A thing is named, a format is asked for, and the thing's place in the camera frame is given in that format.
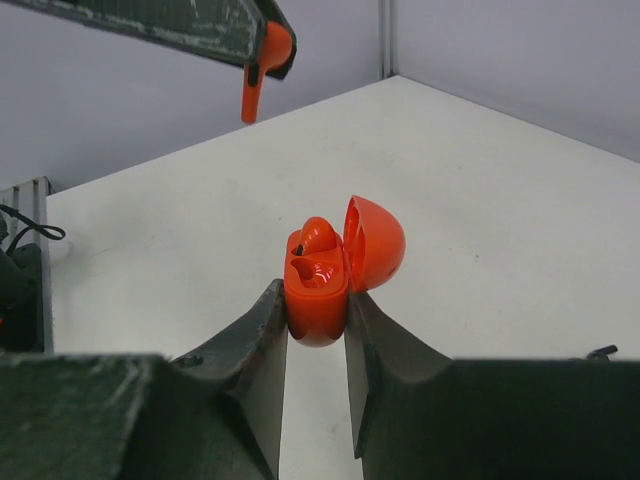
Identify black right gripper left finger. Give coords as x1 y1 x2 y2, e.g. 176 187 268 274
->
1 279 288 479

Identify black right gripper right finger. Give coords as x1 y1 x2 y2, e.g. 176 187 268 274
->
344 293 639 479

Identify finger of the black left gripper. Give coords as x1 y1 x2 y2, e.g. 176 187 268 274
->
257 0 297 80
12 0 263 66

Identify red earbud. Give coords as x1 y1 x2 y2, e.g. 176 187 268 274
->
294 216 338 256
241 21 293 125

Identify red round charging case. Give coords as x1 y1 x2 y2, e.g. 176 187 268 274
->
283 195 406 348

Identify aluminium frame post left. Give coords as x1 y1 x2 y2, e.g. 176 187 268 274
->
378 0 398 80

